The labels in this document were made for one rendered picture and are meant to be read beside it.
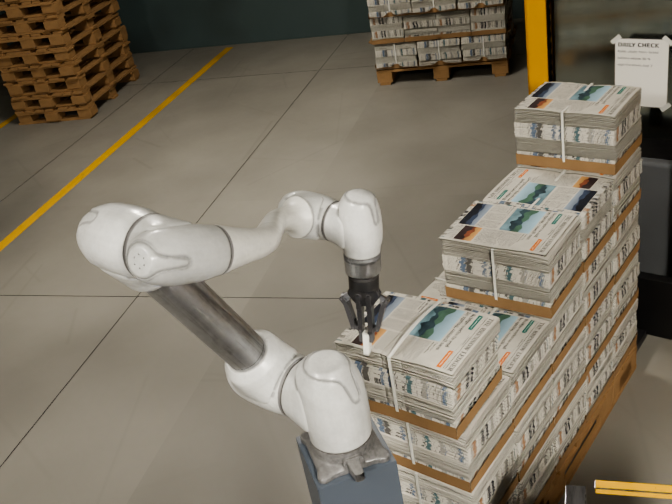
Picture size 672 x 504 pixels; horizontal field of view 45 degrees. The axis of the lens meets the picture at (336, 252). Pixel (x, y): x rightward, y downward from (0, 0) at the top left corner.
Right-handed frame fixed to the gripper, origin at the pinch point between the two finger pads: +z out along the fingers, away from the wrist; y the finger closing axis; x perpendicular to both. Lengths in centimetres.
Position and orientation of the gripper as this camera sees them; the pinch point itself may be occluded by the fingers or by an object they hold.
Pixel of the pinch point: (367, 341)
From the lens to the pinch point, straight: 211.3
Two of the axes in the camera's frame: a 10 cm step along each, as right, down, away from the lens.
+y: -9.6, -0.7, 2.7
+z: 0.7, 8.8, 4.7
